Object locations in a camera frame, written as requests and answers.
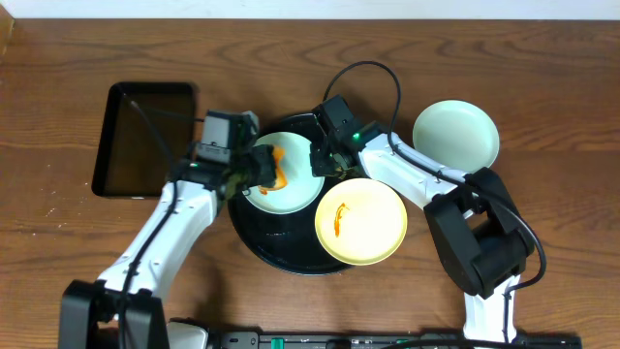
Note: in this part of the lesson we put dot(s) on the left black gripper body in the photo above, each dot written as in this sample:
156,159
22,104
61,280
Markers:
264,168

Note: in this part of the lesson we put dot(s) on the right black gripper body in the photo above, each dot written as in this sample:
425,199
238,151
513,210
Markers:
321,158

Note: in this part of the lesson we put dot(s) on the mint green plate with stain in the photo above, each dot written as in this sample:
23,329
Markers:
302,187

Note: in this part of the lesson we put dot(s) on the yellow plate with stain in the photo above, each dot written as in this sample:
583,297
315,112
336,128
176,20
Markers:
360,221

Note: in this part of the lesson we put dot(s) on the light blue plate with stain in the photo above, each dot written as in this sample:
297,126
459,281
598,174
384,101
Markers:
457,134

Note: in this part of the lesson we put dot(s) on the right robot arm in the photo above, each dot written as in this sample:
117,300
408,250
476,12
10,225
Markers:
480,237

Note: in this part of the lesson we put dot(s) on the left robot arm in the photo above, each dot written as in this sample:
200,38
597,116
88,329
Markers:
123,308

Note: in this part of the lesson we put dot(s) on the round black tray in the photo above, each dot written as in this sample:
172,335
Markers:
287,241

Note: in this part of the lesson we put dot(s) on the black rectangular water basin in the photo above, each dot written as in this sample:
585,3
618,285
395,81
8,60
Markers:
147,127

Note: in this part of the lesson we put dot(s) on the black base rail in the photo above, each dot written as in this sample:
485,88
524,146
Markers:
440,340

